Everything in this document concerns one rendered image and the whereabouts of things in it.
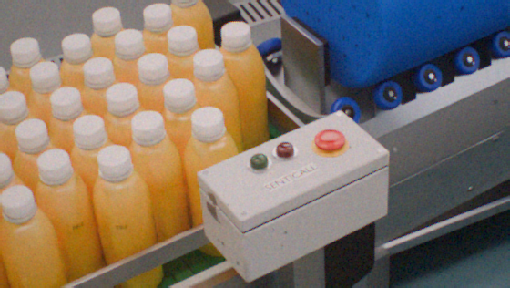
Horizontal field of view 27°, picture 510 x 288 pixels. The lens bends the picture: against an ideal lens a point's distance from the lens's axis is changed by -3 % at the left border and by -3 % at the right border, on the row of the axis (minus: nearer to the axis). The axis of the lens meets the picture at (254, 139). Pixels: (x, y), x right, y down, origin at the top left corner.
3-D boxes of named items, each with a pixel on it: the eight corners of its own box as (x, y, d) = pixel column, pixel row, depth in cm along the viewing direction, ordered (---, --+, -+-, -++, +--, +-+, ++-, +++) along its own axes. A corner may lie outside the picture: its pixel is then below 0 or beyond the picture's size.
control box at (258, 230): (388, 215, 131) (390, 149, 124) (247, 284, 123) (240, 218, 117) (341, 172, 138) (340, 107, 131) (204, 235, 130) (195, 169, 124)
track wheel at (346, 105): (355, 91, 153) (349, 93, 155) (330, 103, 151) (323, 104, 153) (367, 121, 153) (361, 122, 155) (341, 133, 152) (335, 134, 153)
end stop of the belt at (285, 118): (343, 176, 145) (343, 159, 143) (338, 179, 144) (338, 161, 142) (198, 42, 172) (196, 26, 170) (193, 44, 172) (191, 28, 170)
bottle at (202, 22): (223, 109, 166) (213, 3, 154) (178, 117, 165) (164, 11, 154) (216, 83, 172) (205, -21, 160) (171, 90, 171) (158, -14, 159)
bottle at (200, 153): (191, 258, 141) (175, 145, 129) (197, 221, 147) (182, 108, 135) (246, 259, 141) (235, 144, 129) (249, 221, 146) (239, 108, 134)
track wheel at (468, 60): (465, 38, 161) (458, 40, 163) (453, 62, 159) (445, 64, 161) (486, 56, 162) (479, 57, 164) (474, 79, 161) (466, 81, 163)
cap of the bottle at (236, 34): (226, 50, 145) (225, 38, 144) (219, 35, 148) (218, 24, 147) (254, 44, 146) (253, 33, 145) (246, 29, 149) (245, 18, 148)
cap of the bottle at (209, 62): (222, 57, 144) (221, 46, 142) (225, 75, 140) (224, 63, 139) (193, 61, 143) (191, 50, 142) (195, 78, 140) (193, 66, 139)
